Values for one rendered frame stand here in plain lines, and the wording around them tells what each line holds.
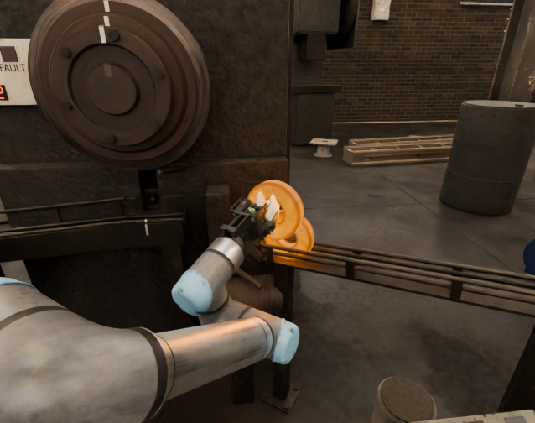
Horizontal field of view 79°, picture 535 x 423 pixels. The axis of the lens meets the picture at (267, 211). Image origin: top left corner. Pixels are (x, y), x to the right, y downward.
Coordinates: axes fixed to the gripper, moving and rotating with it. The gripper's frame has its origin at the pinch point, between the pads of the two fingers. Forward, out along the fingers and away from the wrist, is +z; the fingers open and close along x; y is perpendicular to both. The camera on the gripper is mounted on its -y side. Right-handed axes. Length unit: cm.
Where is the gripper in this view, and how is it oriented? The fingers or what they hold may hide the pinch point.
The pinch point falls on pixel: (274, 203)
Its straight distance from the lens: 84.3
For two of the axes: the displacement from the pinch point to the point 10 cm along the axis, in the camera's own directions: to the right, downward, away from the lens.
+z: 4.7, -5.8, 6.6
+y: -1.2, -7.9, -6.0
